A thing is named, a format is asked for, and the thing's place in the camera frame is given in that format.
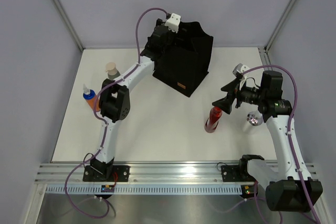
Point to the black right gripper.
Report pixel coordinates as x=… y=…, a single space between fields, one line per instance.
x=225 y=103

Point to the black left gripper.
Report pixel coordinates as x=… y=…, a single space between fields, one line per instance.
x=175 y=41

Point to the red tall bottle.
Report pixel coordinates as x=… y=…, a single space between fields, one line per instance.
x=212 y=121

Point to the grey bottle beige cap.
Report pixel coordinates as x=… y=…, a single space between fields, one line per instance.
x=112 y=71

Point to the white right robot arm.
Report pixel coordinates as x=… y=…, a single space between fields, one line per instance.
x=291 y=188

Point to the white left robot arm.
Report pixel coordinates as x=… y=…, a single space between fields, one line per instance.
x=115 y=105

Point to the black canvas bag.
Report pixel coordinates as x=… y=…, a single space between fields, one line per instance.
x=184 y=63

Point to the white bottle chrome cap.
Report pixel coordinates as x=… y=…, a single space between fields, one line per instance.
x=252 y=122

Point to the orange bottle blue cap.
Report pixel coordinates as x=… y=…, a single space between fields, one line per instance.
x=91 y=98

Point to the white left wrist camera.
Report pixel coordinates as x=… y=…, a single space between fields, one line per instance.
x=173 y=22

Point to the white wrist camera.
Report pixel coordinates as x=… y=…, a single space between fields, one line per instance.
x=239 y=72
x=173 y=22

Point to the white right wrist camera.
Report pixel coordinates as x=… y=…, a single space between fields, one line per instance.
x=239 y=72

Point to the aluminium frame post right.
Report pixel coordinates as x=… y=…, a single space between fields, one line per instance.
x=285 y=14

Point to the aluminium frame post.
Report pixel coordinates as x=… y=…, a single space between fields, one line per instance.
x=285 y=14
x=68 y=24

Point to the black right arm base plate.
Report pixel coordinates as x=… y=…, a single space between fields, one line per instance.
x=233 y=173

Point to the aluminium frame post left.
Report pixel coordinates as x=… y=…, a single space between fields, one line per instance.
x=68 y=24

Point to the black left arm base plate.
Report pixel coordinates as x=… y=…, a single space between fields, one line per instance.
x=120 y=173

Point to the aluminium rail front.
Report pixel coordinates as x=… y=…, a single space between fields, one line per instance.
x=138 y=173

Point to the white slotted cable duct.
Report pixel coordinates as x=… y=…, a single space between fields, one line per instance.
x=155 y=190

